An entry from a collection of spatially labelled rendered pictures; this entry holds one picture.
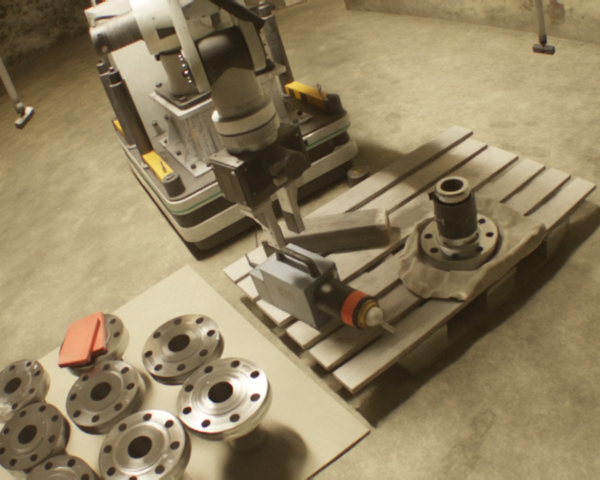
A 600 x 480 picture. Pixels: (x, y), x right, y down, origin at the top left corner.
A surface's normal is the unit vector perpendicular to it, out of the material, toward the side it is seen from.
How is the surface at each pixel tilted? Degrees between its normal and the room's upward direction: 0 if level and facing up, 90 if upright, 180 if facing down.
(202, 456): 0
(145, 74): 90
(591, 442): 0
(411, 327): 0
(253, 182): 90
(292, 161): 90
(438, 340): 90
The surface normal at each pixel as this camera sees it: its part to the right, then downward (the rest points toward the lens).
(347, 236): -0.14, 0.59
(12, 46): 0.53, 0.35
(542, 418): -0.27, -0.79
